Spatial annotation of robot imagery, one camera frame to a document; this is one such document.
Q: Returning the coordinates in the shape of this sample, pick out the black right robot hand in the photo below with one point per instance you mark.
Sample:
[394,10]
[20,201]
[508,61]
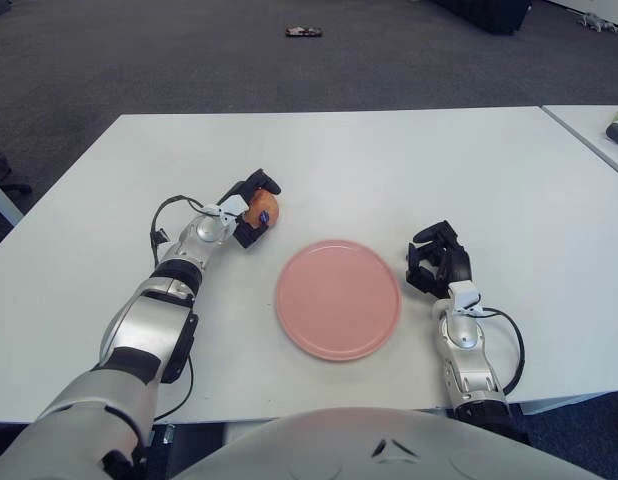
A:
[456,262]

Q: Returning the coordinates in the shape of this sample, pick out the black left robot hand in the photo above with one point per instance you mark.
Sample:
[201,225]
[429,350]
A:
[259,180]

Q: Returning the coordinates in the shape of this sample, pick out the orange-red apple with sticker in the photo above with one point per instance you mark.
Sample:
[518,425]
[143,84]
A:
[264,205]

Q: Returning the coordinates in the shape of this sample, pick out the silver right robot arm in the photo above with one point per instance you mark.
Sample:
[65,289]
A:
[466,355]

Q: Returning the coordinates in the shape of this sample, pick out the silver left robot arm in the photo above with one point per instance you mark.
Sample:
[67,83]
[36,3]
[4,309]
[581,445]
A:
[144,325]

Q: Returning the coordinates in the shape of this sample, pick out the pink round plate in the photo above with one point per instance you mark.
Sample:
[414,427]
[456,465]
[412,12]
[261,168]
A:
[339,300]

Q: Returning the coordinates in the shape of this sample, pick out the flat dark object on floor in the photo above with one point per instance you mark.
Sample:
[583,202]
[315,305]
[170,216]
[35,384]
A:
[304,31]

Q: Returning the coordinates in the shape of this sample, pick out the white table support beam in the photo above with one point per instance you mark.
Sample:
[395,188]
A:
[574,400]

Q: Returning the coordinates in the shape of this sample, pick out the grey robot torso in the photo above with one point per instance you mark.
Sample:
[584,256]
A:
[339,445]

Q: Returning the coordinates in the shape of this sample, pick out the large black case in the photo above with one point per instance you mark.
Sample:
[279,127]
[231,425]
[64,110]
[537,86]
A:
[489,15]

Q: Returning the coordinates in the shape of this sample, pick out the white desk leg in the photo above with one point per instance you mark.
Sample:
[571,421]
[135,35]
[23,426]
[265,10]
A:
[4,200]

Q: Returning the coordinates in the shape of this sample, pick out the small grey toy figure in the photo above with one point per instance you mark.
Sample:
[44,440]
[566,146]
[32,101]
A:
[594,21]

